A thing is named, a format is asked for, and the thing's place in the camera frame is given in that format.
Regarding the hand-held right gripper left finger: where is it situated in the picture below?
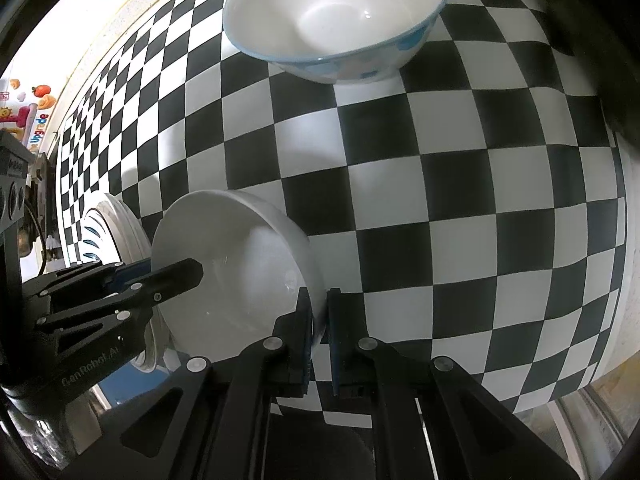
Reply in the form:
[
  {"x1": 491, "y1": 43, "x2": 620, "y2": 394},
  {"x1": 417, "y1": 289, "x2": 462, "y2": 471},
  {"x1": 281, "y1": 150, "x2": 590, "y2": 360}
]
[{"x1": 55, "y1": 287, "x2": 315, "y2": 480}]

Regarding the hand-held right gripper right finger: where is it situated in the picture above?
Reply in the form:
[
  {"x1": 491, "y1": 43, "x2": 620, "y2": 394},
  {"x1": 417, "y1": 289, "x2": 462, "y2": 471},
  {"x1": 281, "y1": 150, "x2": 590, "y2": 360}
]
[{"x1": 327, "y1": 287, "x2": 583, "y2": 480}]

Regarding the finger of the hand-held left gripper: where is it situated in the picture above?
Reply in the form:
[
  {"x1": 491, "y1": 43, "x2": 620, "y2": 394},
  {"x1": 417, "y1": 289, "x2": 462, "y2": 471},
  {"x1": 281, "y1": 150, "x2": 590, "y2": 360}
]
[
  {"x1": 34, "y1": 258, "x2": 204, "y2": 361},
  {"x1": 22, "y1": 258, "x2": 152, "y2": 311}
]

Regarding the striped rim white plate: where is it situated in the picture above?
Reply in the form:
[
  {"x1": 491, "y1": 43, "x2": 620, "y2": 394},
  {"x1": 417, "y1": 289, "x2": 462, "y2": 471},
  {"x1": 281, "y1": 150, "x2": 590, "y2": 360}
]
[{"x1": 79, "y1": 191, "x2": 173, "y2": 376}]

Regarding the plain white deep plate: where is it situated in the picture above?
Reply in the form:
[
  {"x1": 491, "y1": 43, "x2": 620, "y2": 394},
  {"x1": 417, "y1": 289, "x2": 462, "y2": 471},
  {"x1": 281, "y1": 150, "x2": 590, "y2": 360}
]
[{"x1": 150, "y1": 189, "x2": 328, "y2": 363}]

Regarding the blue kitchen cabinet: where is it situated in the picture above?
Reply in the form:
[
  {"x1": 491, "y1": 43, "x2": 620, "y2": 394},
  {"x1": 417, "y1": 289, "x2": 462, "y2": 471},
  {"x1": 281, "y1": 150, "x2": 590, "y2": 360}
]
[{"x1": 95, "y1": 360, "x2": 191, "y2": 413}]

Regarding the black white checkered tablecloth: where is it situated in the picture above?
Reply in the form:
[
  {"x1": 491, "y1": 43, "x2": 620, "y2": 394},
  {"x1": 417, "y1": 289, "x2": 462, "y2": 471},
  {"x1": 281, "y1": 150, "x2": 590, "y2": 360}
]
[{"x1": 52, "y1": 0, "x2": 628, "y2": 431}]

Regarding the blue patterned white bowl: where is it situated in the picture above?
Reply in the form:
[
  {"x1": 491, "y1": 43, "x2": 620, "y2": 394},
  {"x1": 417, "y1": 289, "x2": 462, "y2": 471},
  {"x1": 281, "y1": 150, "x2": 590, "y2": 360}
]
[{"x1": 221, "y1": 0, "x2": 451, "y2": 86}]

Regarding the colourful wall sticker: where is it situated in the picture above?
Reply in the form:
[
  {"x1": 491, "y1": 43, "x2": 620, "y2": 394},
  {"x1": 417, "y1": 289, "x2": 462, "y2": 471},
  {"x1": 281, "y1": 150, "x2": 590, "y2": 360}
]
[{"x1": 0, "y1": 77, "x2": 53, "y2": 156}]

